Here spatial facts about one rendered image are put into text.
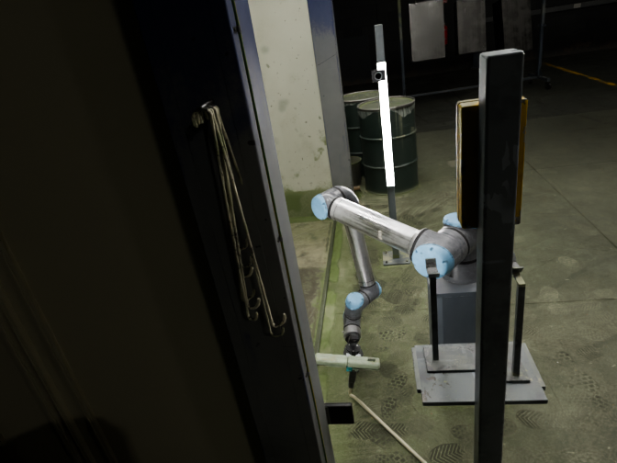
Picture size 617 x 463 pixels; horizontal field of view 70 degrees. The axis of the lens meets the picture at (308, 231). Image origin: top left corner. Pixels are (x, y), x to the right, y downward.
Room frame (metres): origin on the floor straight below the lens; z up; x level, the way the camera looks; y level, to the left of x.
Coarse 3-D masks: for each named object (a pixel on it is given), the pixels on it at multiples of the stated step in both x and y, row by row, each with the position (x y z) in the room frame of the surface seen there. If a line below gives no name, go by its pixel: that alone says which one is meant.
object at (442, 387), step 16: (416, 352) 1.03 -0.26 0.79; (528, 368) 0.89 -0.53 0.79; (432, 384) 0.89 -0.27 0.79; (448, 384) 0.88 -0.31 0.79; (464, 384) 0.87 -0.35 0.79; (512, 384) 0.85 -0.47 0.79; (528, 384) 0.84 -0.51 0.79; (432, 400) 0.84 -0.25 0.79; (448, 400) 0.83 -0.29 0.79; (464, 400) 0.82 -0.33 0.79; (512, 400) 0.80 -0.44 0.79; (528, 400) 0.79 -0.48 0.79; (544, 400) 0.78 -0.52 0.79
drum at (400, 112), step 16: (400, 96) 4.60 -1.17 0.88; (368, 112) 4.23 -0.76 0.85; (400, 112) 4.15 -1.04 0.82; (368, 128) 4.25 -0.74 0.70; (400, 128) 4.15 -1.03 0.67; (416, 128) 4.36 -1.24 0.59; (368, 144) 4.27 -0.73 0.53; (400, 144) 4.15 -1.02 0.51; (416, 144) 4.31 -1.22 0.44; (368, 160) 4.29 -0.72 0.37; (400, 160) 4.14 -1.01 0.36; (416, 160) 4.24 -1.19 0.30; (368, 176) 4.31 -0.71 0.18; (384, 176) 4.17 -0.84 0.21; (400, 176) 4.14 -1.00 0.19; (416, 176) 4.25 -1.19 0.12; (384, 192) 4.18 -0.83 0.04; (400, 192) 4.14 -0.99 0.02
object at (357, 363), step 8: (320, 360) 1.62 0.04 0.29; (328, 360) 1.61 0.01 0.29; (336, 360) 1.61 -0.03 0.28; (344, 360) 1.61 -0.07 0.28; (352, 360) 1.61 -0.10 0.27; (360, 360) 1.61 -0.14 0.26; (368, 360) 1.60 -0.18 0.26; (376, 360) 1.60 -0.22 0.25; (360, 368) 1.60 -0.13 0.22; (368, 368) 1.59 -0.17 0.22; (376, 368) 1.58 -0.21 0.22; (352, 376) 1.62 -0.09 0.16; (352, 384) 1.64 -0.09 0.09
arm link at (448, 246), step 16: (336, 192) 1.97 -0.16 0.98; (320, 208) 1.90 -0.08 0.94; (336, 208) 1.86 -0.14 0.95; (352, 208) 1.82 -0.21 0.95; (352, 224) 1.78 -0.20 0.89; (368, 224) 1.72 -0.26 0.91; (384, 224) 1.68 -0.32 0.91; (400, 224) 1.65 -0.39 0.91; (384, 240) 1.65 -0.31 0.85; (400, 240) 1.59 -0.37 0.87; (416, 240) 1.54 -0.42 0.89; (432, 240) 1.50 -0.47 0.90; (448, 240) 1.49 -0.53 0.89; (464, 240) 1.52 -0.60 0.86; (416, 256) 1.49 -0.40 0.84; (432, 256) 1.44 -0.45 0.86; (448, 256) 1.43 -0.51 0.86; (464, 256) 1.49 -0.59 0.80; (448, 272) 1.43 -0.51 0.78
